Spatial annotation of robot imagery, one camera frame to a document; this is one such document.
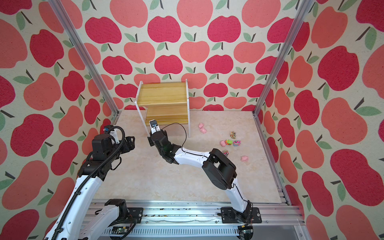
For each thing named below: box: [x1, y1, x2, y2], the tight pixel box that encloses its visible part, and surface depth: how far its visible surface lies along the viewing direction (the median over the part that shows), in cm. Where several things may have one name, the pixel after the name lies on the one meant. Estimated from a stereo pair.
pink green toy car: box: [233, 140, 241, 147], surface depth 103 cm
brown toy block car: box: [230, 131, 237, 139], surface depth 107 cm
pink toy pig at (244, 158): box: [240, 155, 249, 162], surface depth 95 cm
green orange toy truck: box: [224, 139, 233, 146], surface depth 103 cm
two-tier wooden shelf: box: [134, 79, 191, 138], surface depth 88 cm
